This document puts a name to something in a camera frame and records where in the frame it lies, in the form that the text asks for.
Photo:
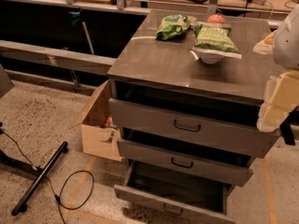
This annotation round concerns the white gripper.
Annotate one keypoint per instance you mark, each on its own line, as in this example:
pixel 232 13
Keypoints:
pixel 287 44

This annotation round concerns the green jalapeno chip bag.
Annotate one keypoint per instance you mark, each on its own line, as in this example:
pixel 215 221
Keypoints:
pixel 213 38

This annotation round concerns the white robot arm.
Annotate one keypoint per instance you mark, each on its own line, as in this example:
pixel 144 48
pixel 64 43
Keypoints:
pixel 286 43

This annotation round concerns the white bowl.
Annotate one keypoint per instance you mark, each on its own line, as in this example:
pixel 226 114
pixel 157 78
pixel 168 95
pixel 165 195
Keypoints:
pixel 210 58

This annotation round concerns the crumpled green chip bag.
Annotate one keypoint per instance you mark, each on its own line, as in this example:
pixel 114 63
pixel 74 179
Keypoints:
pixel 174 25

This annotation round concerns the top grey drawer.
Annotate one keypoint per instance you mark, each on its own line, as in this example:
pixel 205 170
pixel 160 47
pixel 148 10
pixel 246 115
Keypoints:
pixel 192 129

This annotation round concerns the grey drawer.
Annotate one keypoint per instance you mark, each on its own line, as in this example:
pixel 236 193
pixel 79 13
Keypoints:
pixel 175 193
pixel 187 164
pixel 192 129

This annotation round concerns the red apple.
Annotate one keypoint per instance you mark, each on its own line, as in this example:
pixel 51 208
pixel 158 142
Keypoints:
pixel 216 18

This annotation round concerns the grey drawer cabinet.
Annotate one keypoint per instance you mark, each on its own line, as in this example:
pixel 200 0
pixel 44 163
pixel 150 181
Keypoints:
pixel 170 75

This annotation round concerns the middle grey drawer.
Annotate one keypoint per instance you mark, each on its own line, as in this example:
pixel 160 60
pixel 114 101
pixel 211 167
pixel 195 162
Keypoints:
pixel 187 164

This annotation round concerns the bottom grey drawer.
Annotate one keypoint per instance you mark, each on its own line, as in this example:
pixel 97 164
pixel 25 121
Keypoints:
pixel 175 193

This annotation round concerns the cardboard box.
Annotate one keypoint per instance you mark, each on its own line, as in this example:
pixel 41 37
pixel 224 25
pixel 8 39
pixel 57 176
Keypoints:
pixel 99 137

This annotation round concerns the black stand leg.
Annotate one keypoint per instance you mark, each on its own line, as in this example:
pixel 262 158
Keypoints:
pixel 21 206

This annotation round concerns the metal guard rail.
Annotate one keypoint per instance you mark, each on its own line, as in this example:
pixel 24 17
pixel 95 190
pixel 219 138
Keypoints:
pixel 62 58

